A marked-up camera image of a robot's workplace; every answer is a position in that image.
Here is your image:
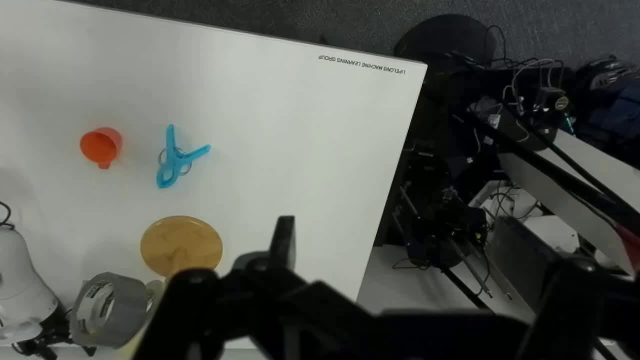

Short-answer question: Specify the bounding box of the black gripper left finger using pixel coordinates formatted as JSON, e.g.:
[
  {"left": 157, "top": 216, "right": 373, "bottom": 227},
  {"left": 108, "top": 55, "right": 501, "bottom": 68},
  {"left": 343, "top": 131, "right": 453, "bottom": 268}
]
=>
[{"left": 133, "top": 266, "right": 226, "bottom": 360}]

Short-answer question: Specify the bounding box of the blue plastic clamp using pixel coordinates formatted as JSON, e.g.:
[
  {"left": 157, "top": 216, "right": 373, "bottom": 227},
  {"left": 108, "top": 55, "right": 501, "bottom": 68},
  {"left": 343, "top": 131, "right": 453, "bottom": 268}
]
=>
[{"left": 155, "top": 123, "right": 215, "bottom": 191}]

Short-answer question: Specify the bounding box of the wooden mug tree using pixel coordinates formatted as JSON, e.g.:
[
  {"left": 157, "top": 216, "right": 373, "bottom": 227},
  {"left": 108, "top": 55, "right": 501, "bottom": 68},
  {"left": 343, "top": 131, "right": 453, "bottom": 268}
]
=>
[{"left": 139, "top": 215, "right": 226, "bottom": 278}]

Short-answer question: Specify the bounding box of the orange plastic cup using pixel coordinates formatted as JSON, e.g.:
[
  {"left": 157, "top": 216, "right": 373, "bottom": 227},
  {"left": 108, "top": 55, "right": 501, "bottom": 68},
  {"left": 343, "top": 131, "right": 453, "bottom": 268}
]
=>
[{"left": 78, "top": 127, "right": 127, "bottom": 170}]

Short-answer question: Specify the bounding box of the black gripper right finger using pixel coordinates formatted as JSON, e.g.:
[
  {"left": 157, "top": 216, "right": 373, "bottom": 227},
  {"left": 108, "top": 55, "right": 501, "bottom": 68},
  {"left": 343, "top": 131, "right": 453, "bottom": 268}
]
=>
[{"left": 517, "top": 258, "right": 606, "bottom": 360}]

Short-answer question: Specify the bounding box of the grey duct tape roll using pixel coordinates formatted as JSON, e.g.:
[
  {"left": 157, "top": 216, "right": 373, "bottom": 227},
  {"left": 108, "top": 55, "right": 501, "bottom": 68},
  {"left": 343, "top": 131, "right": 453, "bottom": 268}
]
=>
[{"left": 69, "top": 271, "right": 155, "bottom": 350}]

